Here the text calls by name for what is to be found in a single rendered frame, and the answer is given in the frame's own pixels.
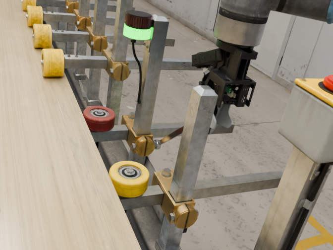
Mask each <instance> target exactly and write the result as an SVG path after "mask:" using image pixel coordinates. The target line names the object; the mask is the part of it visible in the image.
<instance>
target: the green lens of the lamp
mask: <svg viewBox="0 0 333 250"><path fill-rule="evenodd" d="M151 29H152V28H150V29H147V30H142V29H135V28H131V27H128V26H126V25H125V24H124V30H123V34H124V36H126V37H128V38H131V39H136V40H148V39H150V35H151Z"/></svg>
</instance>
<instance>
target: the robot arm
mask: <svg viewBox="0 0 333 250"><path fill-rule="evenodd" d="M271 10H272V11H277V12H281V13H286V14H291V15H295V16H300V17H305V18H309V19H314V20H318V21H323V22H326V23H327V24H332V23H333V0H221V4H220V9H219V11H218V15H217V19H216V23H215V27H214V32H213V35H214V36H215V37H216V38H217V42H216V46H217V47H219V48H218V49H214V50H210V51H206V52H199V53H197V54H194V55H192V66H194V67H197V68H202V69H206V68H207V70H206V71H205V72H203V74H204V76H203V78H202V81H199V85H208V86H209V87H211V88H212V89H213V90H214V91H215V93H216V94H217V95H218V98H217V102H216V106H215V110H214V114H213V118H212V122H211V126H210V129H209V133H208V135H210V134H211V133H212V132H213V131H214V130H215V129H216V128H217V127H218V125H221V126H223V127H226V128H230V127H231V124H232V119H231V117H230V115H229V109H230V106H231V105H235V106H236V107H244V105H246V106H247V107H249V106H250V103H251V99H252V96H253V93H254V89H255V86H256V82H255V81H254V80H252V79H251V78H249V77H248V76H247V75H246V74H247V71H248V68H249V64H250V61H251V60H256V58H257V55H258V52H256V51H255V50H253V49H254V47H256V46H258V45H260V42H261V39H262V35H263V32H264V29H265V26H266V23H267V20H268V17H269V14H270V11H271ZM250 87H251V88H252V91H251V94H250V98H249V100H248V99H247V95H248V92H249V89H250Z"/></svg>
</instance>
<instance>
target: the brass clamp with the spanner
mask: <svg viewBox="0 0 333 250"><path fill-rule="evenodd" d="M128 116H129V115H122V120H121V125H126V127H127V128H128V137H127V140H126V142H127V144H128V145H129V147H130V149H131V151H132V153H137V154H138V155H139V156H142V157H144V156H148V155H150V154H151V153H152V152H153V151H154V149H155V144H154V143H153V135H152V133H151V132H150V134H142V135H137V134H136V132H135V131H134V129H133V124H134V119H130V118H129V117H128Z"/></svg>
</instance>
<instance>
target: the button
mask: <svg viewBox="0 0 333 250"><path fill-rule="evenodd" d="M323 84H324V85H325V87H326V88H327V89H328V90H330V91H332V92H333V75H329V76H326V77H325V78H324V81H323Z"/></svg>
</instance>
